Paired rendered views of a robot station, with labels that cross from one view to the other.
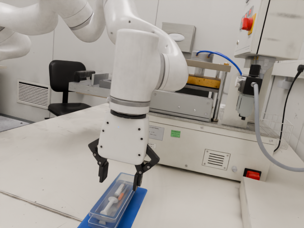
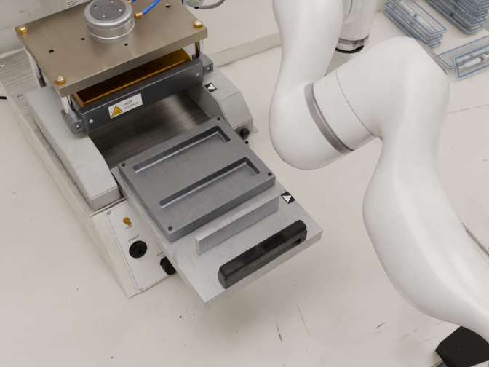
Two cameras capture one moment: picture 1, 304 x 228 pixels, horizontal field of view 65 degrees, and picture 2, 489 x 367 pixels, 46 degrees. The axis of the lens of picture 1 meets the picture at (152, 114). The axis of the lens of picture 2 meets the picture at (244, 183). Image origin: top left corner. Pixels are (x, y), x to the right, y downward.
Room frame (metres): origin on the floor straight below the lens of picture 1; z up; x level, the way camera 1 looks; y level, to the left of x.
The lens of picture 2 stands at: (1.30, 0.57, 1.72)
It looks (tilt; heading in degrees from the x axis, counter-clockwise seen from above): 52 degrees down; 224
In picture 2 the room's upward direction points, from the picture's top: 2 degrees clockwise
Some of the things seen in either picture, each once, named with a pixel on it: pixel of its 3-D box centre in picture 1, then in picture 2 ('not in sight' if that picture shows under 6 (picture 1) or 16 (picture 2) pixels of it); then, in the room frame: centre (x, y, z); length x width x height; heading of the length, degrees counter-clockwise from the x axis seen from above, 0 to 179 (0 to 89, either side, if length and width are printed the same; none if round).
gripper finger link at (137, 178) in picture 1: (143, 175); not in sight; (0.48, 0.00, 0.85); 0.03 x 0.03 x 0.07; 80
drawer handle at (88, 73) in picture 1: (85, 75); (263, 253); (0.97, 0.29, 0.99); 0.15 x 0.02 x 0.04; 171
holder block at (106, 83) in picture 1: (129, 85); (196, 174); (0.94, 0.11, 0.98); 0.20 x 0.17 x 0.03; 171
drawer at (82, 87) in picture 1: (117, 86); (212, 197); (0.95, 0.15, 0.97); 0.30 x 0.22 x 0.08; 81
